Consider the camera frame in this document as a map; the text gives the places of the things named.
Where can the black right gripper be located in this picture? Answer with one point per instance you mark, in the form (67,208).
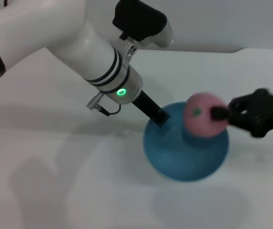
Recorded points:
(257,112)

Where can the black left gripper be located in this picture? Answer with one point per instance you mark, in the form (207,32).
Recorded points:
(147,106)

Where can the pink peach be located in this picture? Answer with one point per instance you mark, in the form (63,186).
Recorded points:
(198,121)

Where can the blue bowl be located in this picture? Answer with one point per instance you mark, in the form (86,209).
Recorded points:
(174,159)

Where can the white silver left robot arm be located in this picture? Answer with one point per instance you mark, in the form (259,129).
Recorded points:
(67,40)

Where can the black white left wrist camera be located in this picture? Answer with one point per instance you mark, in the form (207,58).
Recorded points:
(138,19)

